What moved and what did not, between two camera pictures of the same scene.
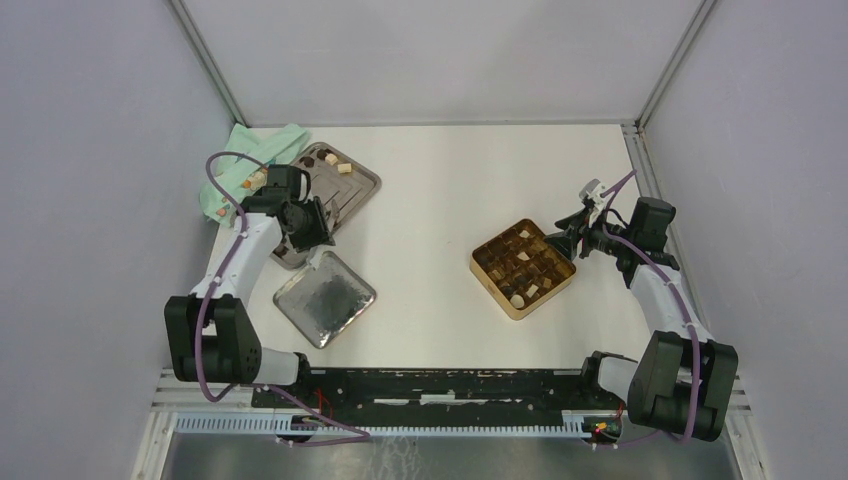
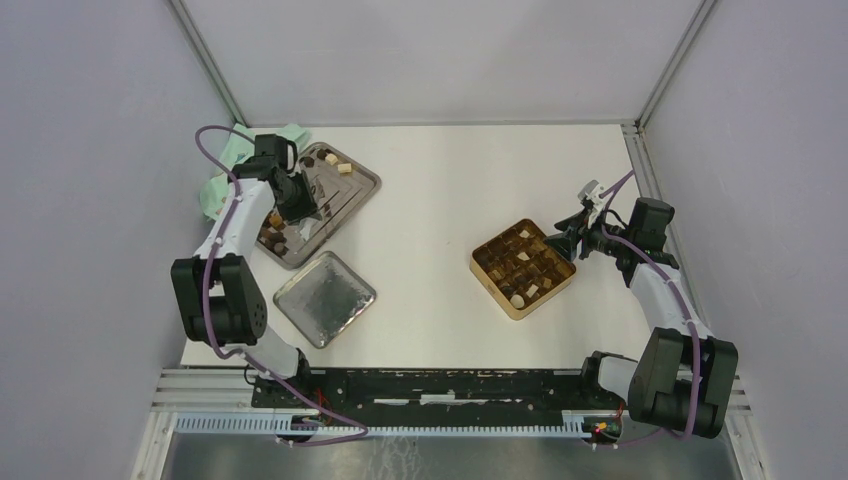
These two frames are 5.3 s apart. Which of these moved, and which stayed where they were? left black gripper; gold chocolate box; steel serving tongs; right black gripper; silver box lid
Moved: left black gripper; steel serving tongs
Stayed: silver box lid; gold chocolate box; right black gripper
